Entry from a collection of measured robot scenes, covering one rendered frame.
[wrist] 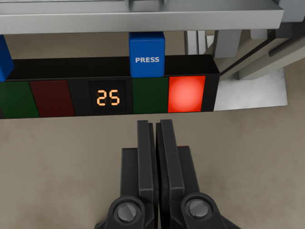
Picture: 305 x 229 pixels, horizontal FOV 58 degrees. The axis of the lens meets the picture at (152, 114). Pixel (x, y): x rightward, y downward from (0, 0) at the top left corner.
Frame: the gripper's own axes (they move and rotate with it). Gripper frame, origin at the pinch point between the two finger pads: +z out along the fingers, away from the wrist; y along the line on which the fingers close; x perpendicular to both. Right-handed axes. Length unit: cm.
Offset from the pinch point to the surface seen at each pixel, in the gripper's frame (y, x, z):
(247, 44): 10.4, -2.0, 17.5
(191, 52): 10.9, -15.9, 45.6
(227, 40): 6.9, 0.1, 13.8
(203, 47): 14, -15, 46
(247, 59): 12.8, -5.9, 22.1
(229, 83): 30, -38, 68
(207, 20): 3.5, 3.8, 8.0
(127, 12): -1.1, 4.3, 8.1
